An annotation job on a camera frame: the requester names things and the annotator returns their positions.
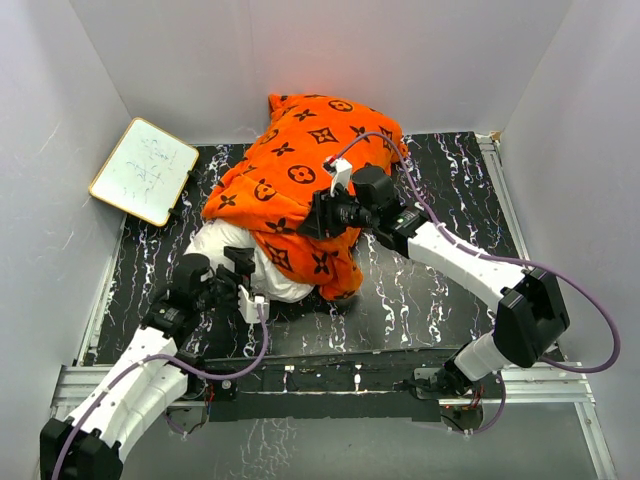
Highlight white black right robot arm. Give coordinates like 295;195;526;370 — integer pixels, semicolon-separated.
298;159;570;397

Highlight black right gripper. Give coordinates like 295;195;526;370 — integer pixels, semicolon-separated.
297;183;378;240

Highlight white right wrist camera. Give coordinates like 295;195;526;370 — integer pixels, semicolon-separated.
323;157;352;197

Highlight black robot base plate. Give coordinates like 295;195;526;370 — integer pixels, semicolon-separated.
144;349;506;424

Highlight white pillow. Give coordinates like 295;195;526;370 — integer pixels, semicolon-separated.
183;219;321;304

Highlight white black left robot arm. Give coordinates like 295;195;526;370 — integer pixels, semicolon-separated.
39;247;268;479

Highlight small white dry-erase board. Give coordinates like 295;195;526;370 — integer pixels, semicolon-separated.
89;117;199;227

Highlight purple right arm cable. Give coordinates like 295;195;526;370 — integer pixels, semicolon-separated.
324;130;622;439

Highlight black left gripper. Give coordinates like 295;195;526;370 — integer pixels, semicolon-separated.
196;248;256;311

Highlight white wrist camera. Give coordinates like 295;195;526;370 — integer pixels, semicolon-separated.
323;157;352;197
238;285;270;325

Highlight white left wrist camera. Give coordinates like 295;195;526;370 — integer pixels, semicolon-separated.
238;285;270;325

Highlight orange patterned plush pillowcase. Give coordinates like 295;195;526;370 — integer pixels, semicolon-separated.
187;94;408;303

